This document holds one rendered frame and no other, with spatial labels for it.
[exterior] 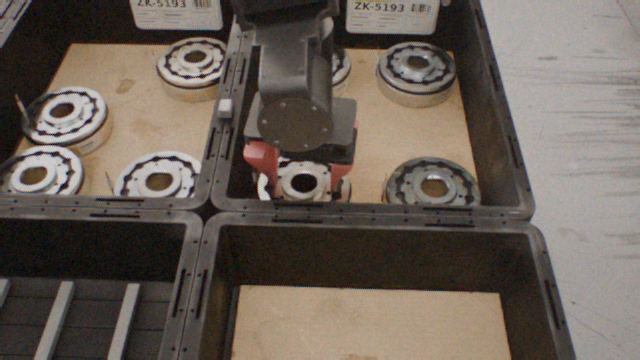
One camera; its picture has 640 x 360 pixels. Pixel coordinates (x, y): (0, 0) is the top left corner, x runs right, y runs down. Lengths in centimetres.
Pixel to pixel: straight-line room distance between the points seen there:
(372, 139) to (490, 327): 27
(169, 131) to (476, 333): 44
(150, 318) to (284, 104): 28
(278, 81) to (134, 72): 47
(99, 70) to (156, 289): 38
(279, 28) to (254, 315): 28
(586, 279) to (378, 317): 34
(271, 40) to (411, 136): 33
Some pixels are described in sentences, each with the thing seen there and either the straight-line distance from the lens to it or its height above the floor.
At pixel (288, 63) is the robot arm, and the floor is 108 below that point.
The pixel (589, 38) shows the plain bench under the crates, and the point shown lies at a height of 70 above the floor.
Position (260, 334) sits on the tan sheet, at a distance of 58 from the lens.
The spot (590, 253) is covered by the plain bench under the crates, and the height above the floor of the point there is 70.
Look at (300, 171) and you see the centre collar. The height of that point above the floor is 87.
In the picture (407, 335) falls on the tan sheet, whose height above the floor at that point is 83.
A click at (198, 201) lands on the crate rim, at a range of 54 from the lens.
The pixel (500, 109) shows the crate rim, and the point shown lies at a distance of 65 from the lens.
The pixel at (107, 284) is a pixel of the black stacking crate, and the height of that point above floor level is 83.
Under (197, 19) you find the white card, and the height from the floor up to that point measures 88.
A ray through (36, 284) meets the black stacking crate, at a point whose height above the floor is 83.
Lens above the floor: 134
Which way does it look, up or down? 50 degrees down
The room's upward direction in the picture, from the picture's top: straight up
